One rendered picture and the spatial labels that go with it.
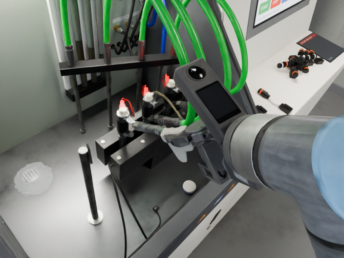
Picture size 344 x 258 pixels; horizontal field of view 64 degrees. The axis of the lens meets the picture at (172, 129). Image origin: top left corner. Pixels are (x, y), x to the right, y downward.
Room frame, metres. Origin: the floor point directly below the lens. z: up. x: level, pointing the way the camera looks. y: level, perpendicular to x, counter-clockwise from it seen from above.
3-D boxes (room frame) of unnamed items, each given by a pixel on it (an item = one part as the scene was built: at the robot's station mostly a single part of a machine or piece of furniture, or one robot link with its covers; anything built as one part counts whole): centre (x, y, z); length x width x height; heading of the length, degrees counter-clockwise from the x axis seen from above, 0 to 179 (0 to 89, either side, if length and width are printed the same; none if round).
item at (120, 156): (0.51, 0.05, 0.91); 0.34 x 0.10 x 0.15; 145
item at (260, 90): (0.70, -0.30, 0.99); 0.12 x 0.02 x 0.02; 54
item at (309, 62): (0.94, -0.42, 1.01); 0.23 x 0.11 x 0.06; 145
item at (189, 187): (0.41, -0.09, 0.84); 0.04 x 0.04 x 0.01
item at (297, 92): (0.91, -0.40, 0.96); 0.70 x 0.22 x 0.03; 145
